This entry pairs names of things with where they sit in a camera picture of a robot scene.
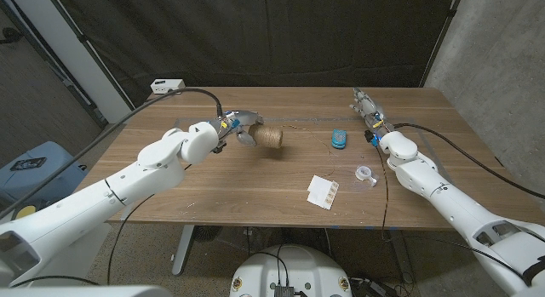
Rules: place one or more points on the yellow black shoe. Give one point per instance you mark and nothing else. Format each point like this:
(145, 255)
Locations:
(26, 212)

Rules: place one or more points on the clear tape roll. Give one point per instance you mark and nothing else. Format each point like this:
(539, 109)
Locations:
(364, 173)

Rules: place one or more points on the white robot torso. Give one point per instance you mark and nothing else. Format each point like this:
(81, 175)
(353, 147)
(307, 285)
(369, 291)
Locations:
(294, 267)

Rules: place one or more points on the black backdrop stand pole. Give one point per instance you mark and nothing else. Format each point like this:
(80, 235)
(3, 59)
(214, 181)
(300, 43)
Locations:
(85, 41)
(445, 31)

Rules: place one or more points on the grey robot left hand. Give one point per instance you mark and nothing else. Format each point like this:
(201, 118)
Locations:
(242, 118)

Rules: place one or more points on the grey metal table leg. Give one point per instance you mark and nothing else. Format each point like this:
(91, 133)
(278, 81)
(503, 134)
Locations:
(183, 250)
(400, 254)

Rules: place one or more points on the black backdrop curtain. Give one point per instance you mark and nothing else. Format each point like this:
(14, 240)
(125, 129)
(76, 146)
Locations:
(272, 33)

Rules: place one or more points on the blue plastic bin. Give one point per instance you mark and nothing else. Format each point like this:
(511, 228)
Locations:
(42, 178)

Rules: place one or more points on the black flat device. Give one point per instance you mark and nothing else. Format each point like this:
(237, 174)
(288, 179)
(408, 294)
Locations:
(28, 163)

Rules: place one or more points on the white sticker sheet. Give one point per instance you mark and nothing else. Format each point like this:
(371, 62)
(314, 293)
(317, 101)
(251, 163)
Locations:
(321, 194)

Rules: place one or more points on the black wall hook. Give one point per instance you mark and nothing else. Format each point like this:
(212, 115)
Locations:
(10, 34)

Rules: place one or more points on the jute twine strand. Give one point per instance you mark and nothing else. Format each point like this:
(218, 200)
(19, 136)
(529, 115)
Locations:
(298, 127)

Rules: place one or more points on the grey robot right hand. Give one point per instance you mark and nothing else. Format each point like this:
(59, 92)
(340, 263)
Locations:
(369, 112)

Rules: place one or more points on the black metal wall rail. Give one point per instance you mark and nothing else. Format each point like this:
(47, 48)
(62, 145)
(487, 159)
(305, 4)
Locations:
(64, 80)

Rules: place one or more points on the brown jute twine spool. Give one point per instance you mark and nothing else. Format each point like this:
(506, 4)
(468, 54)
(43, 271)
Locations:
(268, 136)

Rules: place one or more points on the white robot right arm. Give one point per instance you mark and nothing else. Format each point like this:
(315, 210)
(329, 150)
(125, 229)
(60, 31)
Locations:
(451, 199)

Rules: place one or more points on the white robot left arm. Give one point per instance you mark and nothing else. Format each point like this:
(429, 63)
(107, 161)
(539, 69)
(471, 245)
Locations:
(106, 195)

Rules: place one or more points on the white floor power strip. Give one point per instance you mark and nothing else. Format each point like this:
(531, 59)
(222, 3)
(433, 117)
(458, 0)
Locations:
(374, 287)

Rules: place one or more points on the white power box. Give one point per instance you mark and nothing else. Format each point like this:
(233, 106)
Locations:
(167, 85)

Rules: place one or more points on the black ribbed round object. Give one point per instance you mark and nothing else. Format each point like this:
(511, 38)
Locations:
(208, 233)

